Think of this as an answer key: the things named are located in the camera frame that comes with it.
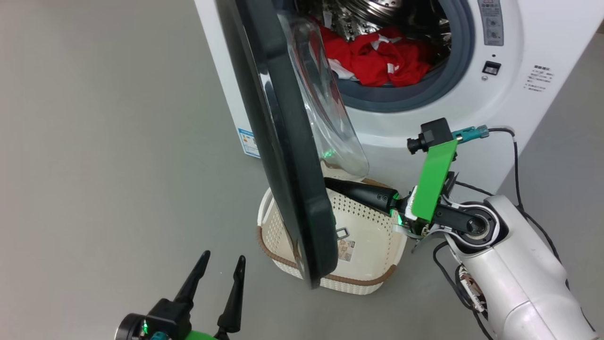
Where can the black door latch socket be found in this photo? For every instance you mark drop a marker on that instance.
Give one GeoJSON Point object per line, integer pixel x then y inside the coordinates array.
{"type": "Point", "coordinates": [491, 69]}

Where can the cream perforated laundry basket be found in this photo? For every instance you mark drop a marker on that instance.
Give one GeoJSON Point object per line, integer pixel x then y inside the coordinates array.
{"type": "Point", "coordinates": [373, 236]}

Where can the grey instruction label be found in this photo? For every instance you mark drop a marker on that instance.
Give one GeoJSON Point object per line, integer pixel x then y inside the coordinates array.
{"type": "Point", "coordinates": [491, 21]}

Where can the black washing machine door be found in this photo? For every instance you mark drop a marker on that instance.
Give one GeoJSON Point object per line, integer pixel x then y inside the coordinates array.
{"type": "Point", "coordinates": [278, 156]}

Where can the steel washing drum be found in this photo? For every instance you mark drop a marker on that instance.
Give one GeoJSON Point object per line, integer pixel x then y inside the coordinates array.
{"type": "Point", "coordinates": [406, 14]}

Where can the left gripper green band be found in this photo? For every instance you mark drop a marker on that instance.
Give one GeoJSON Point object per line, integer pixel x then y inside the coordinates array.
{"type": "Point", "coordinates": [200, 336]}

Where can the small basket label sticker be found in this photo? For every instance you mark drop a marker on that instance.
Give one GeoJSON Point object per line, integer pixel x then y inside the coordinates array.
{"type": "Point", "coordinates": [346, 249]}

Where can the small printed warning label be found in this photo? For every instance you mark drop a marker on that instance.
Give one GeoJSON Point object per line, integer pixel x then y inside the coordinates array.
{"type": "Point", "coordinates": [539, 79]}

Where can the white front-load washing machine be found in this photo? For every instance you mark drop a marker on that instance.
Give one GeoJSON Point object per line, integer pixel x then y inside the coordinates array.
{"type": "Point", "coordinates": [542, 38]}

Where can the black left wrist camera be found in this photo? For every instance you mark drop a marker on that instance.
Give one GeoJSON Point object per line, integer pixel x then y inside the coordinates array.
{"type": "Point", "coordinates": [165, 316]}

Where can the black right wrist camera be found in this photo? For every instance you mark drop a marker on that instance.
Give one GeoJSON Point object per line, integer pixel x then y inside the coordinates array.
{"type": "Point", "coordinates": [434, 133]}

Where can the teal camera connector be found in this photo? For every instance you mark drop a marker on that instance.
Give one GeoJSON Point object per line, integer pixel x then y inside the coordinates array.
{"type": "Point", "coordinates": [469, 132]}
{"type": "Point", "coordinates": [159, 335]}

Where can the grey rubber door gasket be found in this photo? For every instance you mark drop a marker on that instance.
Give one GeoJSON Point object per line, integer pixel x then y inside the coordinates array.
{"type": "Point", "coordinates": [443, 80]}

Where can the red garment with white bands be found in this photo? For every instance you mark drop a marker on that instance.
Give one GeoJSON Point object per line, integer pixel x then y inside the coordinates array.
{"type": "Point", "coordinates": [377, 59]}

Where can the blue energy label sticker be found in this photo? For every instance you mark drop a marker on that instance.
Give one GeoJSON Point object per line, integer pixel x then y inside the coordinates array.
{"type": "Point", "coordinates": [248, 141]}

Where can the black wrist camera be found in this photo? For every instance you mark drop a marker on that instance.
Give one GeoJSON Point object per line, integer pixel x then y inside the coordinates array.
{"type": "Point", "coordinates": [434, 133]}
{"type": "Point", "coordinates": [165, 316]}

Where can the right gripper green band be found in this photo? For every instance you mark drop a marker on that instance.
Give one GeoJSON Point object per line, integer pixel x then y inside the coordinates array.
{"type": "Point", "coordinates": [432, 184]}

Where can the red and white striped garment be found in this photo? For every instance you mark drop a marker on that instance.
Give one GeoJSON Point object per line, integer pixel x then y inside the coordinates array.
{"type": "Point", "coordinates": [332, 45]}

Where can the teal left camera connector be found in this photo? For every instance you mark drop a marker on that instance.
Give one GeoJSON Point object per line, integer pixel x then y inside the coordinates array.
{"type": "Point", "coordinates": [159, 335]}

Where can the teal right camera connector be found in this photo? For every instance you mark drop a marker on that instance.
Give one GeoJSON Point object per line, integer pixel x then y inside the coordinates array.
{"type": "Point", "coordinates": [469, 132]}

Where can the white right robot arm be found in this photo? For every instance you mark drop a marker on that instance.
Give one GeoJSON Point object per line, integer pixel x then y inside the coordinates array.
{"type": "Point", "coordinates": [514, 274]}

